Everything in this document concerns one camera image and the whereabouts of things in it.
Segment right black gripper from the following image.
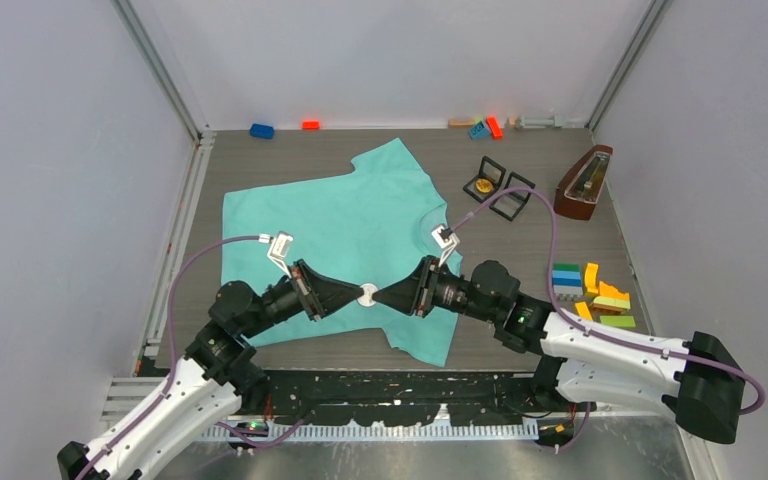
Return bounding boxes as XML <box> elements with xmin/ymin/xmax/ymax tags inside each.
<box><xmin>373</xmin><ymin>255</ymin><xmax>499</xmax><ymax>323</ymax></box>

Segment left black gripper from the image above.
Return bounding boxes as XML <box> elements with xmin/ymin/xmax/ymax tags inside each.
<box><xmin>241</xmin><ymin>258</ymin><xmax>364</xmax><ymax>338</ymax></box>

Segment silver round brooch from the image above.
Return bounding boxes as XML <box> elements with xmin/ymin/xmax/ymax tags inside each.
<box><xmin>357</xmin><ymin>283</ymin><xmax>378</xmax><ymax>308</ymax></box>

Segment teal t-shirt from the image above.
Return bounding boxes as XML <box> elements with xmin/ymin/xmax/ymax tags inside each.
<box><xmin>220</xmin><ymin>139</ymin><xmax>457</xmax><ymax>367</ymax></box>

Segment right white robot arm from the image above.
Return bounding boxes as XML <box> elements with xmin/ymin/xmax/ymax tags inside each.
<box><xmin>372</xmin><ymin>256</ymin><xmax>746</xmax><ymax>445</ymax></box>

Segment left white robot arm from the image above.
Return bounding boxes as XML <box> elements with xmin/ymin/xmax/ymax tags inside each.
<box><xmin>57</xmin><ymin>260</ymin><xmax>364</xmax><ymax>479</ymax></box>

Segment black brooch display case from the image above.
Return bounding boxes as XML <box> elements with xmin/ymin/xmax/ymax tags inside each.
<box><xmin>489</xmin><ymin>172</ymin><xmax>536</xmax><ymax>222</ymax></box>

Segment black case with gold brooch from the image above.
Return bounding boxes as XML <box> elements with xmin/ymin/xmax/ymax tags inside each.
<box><xmin>462</xmin><ymin>156</ymin><xmax>507</xmax><ymax>203</ymax></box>

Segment stacked green blue grey bricks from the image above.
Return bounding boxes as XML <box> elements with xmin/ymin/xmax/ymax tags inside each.
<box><xmin>551</xmin><ymin>263</ymin><xmax>584</xmax><ymax>300</ymax></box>

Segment small orange toy brick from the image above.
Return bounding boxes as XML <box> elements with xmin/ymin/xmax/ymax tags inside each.
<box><xmin>301</xmin><ymin>120</ymin><xmax>320</xmax><ymax>130</ymax></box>

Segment wooden toy block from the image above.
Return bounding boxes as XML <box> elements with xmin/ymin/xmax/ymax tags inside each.
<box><xmin>447</xmin><ymin>118</ymin><xmax>478</xmax><ymax>128</ymax></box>

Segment blue toy brick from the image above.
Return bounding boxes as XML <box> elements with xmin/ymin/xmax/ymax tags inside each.
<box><xmin>249</xmin><ymin>123</ymin><xmax>275</xmax><ymax>140</ymax></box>

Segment teal toy block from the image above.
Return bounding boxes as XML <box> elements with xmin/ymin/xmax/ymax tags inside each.
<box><xmin>468</xmin><ymin>120</ymin><xmax>492</xmax><ymax>140</ymax></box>

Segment yellow toy brick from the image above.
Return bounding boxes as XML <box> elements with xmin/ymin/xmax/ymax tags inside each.
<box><xmin>574</xmin><ymin>302</ymin><xmax>594</xmax><ymax>321</ymax></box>

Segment orange-red toy brick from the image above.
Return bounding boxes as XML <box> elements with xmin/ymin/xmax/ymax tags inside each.
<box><xmin>485</xmin><ymin>116</ymin><xmax>504</xmax><ymax>140</ymax></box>

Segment yellow arch toy block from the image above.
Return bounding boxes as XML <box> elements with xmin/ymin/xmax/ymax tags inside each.
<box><xmin>584</xmin><ymin>262</ymin><xmax>600</xmax><ymax>297</ymax></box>

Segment colourful stacked toy blocks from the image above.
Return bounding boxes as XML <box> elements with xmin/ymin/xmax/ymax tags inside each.
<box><xmin>590</xmin><ymin>281</ymin><xmax>637</xmax><ymax>329</ymax></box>

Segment brown wooden metronome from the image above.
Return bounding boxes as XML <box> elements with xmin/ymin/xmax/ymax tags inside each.
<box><xmin>553</xmin><ymin>144</ymin><xmax>614</xmax><ymax>221</ymax></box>

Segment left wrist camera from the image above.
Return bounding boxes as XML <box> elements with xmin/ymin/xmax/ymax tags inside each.
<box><xmin>267</xmin><ymin>231</ymin><xmax>294</xmax><ymax>276</ymax></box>

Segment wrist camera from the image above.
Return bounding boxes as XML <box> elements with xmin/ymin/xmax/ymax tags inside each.
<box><xmin>431</xmin><ymin>224</ymin><xmax>460</xmax><ymax>266</ymax></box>
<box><xmin>267</xmin><ymin>231</ymin><xmax>294</xmax><ymax>276</ymax></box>

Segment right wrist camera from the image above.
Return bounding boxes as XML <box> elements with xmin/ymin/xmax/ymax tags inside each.
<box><xmin>431</xmin><ymin>224</ymin><xmax>460</xmax><ymax>266</ymax></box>

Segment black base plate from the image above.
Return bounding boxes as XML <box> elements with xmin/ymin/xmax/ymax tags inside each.
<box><xmin>235</xmin><ymin>370</ymin><xmax>585</xmax><ymax>427</ymax></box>

